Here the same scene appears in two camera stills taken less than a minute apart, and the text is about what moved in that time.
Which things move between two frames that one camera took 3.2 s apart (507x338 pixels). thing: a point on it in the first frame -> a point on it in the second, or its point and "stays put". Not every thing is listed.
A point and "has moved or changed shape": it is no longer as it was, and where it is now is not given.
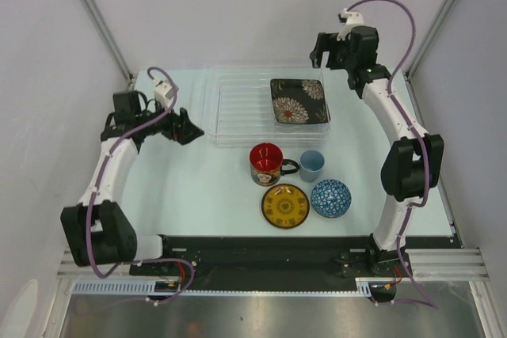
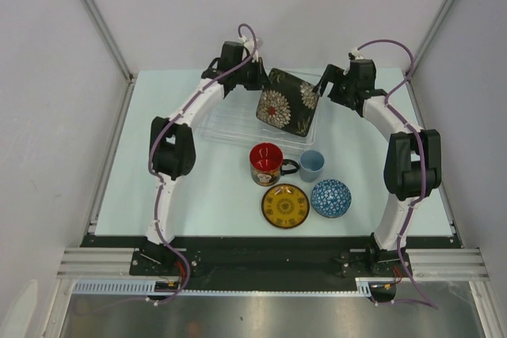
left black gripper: (182, 127) -> (261, 81)
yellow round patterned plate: (285, 206) stays put
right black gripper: (325, 43) -> (335, 75)
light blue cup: (310, 164) stays put
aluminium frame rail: (430, 264) stays put
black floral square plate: (299, 101) has moved or changed shape
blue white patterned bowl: (330, 199) stays put
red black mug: (266, 162) stays put
